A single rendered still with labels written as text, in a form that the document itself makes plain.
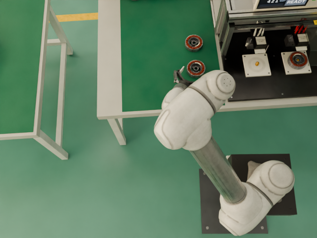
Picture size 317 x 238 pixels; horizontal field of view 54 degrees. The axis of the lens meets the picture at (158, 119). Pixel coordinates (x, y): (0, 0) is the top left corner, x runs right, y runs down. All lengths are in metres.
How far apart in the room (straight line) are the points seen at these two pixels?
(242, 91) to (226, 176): 0.80
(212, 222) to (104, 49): 1.45
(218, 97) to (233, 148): 1.60
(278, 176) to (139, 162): 1.35
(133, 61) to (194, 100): 1.04
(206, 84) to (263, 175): 0.57
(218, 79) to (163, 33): 1.14
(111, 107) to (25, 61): 0.65
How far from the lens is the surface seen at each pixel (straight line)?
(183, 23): 2.16
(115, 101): 1.89
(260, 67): 2.01
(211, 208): 2.47
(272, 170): 1.44
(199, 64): 1.95
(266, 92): 1.96
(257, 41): 1.93
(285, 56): 2.10
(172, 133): 1.00
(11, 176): 2.78
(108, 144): 2.60
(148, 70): 1.96
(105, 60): 2.04
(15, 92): 2.11
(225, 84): 1.03
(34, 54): 2.20
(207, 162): 1.16
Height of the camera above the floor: 2.45
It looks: 69 degrees down
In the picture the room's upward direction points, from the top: 4 degrees counter-clockwise
